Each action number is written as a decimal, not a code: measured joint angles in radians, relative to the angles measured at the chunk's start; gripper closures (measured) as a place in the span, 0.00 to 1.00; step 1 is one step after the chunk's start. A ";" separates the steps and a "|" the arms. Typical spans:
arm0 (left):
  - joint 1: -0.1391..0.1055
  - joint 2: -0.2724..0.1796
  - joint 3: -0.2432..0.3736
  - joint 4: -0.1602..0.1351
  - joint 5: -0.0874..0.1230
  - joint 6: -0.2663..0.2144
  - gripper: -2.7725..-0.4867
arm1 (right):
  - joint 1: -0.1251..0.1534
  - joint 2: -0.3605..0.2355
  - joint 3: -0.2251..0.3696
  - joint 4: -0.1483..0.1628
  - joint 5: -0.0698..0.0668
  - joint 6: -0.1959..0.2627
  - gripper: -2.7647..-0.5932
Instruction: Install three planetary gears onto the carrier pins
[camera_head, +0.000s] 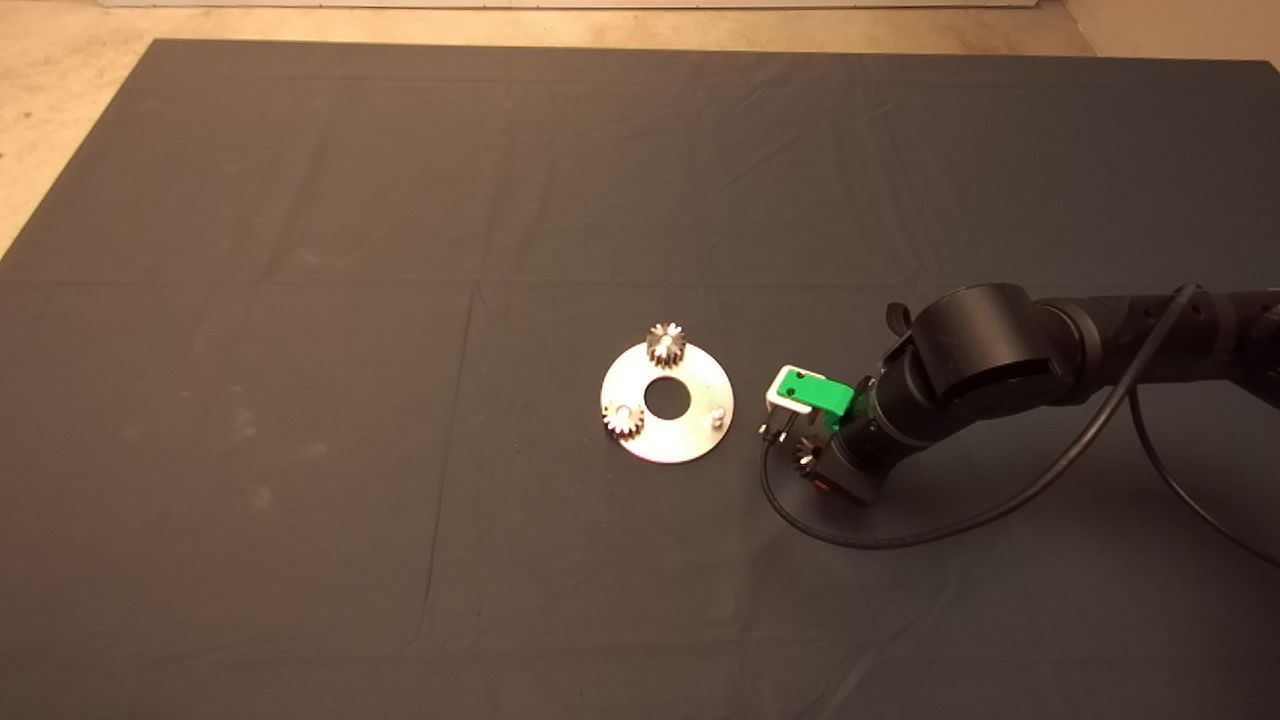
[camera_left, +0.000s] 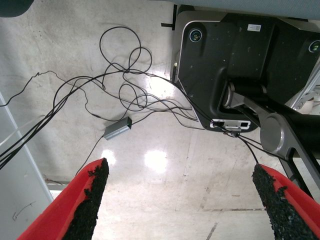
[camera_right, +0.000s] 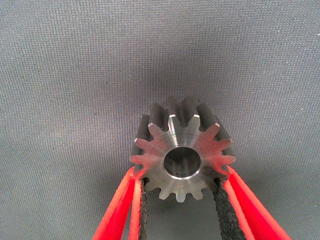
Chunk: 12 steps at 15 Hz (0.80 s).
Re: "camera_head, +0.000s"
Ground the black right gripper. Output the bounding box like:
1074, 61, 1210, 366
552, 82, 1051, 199
812, 428, 894, 508

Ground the round metal carrier plate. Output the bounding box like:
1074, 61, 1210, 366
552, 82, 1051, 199
600, 340, 736, 466

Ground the dark grey table cloth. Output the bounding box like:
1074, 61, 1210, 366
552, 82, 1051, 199
0, 38, 1280, 720

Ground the green right camera mount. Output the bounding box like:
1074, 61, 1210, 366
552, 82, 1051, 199
775, 368, 856, 423

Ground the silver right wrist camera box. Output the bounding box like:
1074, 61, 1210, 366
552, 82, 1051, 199
757, 364, 827, 446

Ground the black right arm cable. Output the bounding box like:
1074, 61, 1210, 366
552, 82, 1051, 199
757, 283, 1280, 571

